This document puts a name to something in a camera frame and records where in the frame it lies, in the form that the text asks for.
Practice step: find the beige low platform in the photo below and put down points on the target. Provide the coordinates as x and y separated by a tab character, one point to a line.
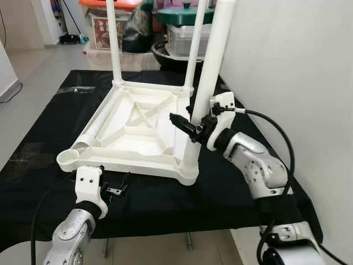
138	61

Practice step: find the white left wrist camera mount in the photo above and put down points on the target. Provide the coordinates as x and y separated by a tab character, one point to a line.
88	185

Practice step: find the white plastic children table top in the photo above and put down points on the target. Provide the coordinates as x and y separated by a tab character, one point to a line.
138	149

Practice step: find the black wok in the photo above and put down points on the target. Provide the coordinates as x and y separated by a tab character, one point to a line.
162	58

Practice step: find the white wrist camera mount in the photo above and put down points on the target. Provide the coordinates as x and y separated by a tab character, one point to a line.
223	102
88	185

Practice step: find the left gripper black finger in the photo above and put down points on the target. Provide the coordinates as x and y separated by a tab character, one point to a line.
100	168
124	181

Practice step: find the clear plastic storage box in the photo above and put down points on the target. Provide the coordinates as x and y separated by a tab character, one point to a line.
179	41

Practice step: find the black plastic bag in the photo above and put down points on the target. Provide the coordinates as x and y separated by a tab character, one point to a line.
138	33

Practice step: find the clear tape patch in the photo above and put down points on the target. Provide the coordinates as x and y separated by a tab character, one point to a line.
27	154

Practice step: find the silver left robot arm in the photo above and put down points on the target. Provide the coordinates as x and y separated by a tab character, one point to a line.
69	237

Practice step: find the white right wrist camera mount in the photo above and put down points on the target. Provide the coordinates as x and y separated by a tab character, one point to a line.
223	102

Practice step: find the black tablecloth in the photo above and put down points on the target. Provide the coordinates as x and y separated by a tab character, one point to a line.
165	204

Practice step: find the storage box with orange lid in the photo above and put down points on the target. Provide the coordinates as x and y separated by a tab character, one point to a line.
99	33

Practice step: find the green pot lid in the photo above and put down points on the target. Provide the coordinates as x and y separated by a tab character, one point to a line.
176	15

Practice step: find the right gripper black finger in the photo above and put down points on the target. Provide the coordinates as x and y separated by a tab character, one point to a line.
182	122

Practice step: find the black floor mop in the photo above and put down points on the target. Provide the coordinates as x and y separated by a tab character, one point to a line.
71	40

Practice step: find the clear tape strip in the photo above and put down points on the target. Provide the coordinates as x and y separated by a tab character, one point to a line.
78	89

